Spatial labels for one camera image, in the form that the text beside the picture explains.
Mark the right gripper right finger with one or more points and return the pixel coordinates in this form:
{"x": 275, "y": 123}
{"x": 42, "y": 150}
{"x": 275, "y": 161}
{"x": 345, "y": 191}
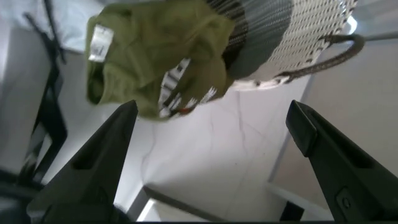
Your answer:
{"x": 357, "y": 186}

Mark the green long-sleeved shirt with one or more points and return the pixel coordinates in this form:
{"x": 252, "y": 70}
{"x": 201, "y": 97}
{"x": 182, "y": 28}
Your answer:
{"x": 140, "y": 56}

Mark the white laundry basket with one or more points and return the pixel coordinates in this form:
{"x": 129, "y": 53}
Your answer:
{"x": 304, "y": 34}

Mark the black clothes rack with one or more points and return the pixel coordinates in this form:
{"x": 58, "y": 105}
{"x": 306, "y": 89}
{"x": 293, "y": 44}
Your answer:
{"x": 51, "y": 124}

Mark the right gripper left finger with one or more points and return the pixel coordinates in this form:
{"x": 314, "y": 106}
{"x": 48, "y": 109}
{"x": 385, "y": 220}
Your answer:
{"x": 87, "y": 186}

